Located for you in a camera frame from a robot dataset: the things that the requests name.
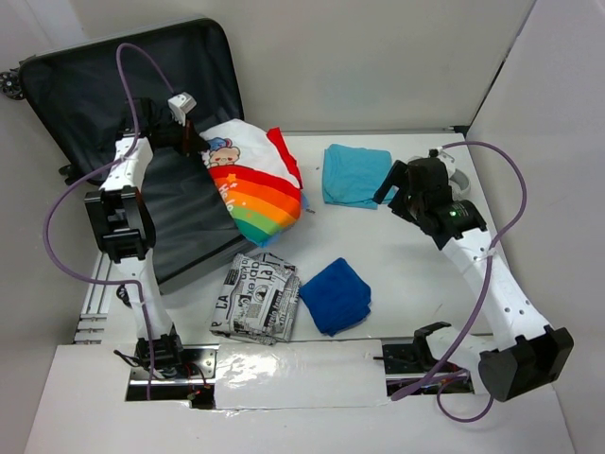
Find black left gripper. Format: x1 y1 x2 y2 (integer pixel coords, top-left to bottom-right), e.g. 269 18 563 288
152 113 211 156

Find light blue shirt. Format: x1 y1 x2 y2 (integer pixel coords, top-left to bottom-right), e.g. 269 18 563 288
321 144 392 210

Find rainbow cartoon white shirt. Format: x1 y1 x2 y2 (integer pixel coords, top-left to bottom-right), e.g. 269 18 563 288
200 119 303 247

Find dark blue towel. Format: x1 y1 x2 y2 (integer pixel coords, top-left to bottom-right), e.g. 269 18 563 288
299 257 372 337

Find newspaper print cloth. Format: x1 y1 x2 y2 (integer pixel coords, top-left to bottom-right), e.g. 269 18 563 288
210 253 301 345

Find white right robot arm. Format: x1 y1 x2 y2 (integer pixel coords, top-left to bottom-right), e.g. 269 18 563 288
374 157 574 402

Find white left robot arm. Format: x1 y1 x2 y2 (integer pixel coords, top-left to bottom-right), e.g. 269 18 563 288
85 92 208 377

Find white grey headphones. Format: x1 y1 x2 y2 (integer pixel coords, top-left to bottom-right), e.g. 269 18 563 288
402 155 471 201

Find dark grey hardshell suitcase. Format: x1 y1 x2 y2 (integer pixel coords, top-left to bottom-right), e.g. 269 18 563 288
1 18 251 294

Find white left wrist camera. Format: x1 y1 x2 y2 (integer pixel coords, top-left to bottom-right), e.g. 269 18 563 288
167 92 197 126

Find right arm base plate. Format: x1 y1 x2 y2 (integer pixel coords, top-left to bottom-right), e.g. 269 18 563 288
373 343 474 397

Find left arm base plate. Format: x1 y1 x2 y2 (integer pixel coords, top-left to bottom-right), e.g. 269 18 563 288
114 345 218 410

